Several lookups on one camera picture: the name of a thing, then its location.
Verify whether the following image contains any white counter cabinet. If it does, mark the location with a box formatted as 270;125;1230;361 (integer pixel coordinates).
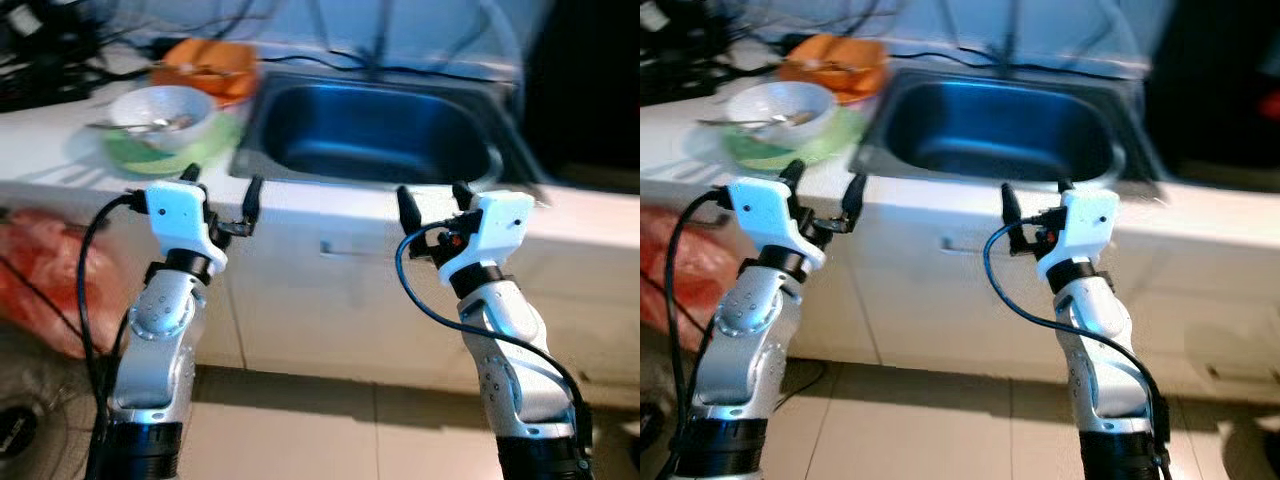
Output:
100;185;641;406
740;180;1280;406

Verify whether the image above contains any green plate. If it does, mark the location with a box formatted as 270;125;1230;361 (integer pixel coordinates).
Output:
720;105;869;171
103;112;246;177

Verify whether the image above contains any black floor fan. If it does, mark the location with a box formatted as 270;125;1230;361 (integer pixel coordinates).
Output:
0;335;106;480

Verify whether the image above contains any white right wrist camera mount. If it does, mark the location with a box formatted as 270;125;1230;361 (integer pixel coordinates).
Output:
1035;187;1121;279
437;190;536;286

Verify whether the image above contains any black appliance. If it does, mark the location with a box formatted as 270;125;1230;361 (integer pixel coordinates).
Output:
1143;0;1280;169
522;0;641;169

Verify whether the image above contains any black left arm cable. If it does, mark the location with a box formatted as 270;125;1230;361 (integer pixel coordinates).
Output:
76;193;151;480
662;187;736;480

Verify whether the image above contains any orange plastic basket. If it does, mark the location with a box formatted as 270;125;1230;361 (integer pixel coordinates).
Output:
777;33;891;104
150;38;261;107

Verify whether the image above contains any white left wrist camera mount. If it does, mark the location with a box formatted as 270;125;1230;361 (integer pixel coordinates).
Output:
725;176;829;271
145;180;229;276

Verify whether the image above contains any red plastic bag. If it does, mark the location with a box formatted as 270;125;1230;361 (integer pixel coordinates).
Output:
640;205;746;351
0;208;129;359

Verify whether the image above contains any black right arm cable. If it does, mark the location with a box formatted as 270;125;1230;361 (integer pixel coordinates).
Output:
394;222;593;471
982;218;1173;471

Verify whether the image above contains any black hanging cable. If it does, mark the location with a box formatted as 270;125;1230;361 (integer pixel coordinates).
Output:
998;0;1019;73
368;0;391;76

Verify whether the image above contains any black electronics pile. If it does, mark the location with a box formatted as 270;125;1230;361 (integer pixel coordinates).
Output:
640;0;746;106
0;0;106;113

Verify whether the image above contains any white ceramic bowl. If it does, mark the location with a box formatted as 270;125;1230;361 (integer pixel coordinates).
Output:
107;85;215;153
725;80;837;141

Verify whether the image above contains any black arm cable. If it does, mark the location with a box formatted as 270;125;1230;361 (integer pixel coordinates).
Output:
662;187;736;480
394;222;593;471
982;218;1173;471
76;193;151;480

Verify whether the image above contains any thick black cable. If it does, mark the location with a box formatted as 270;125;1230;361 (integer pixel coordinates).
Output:
255;50;526;83
885;45;1146;83

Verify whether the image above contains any steel kitchen sink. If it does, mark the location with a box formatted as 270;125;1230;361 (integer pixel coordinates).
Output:
850;65;1166;191
228;68;549;193

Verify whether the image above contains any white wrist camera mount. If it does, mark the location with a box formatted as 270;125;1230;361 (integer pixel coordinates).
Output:
725;176;829;271
1035;187;1121;279
145;180;229;276
437;190;536;286

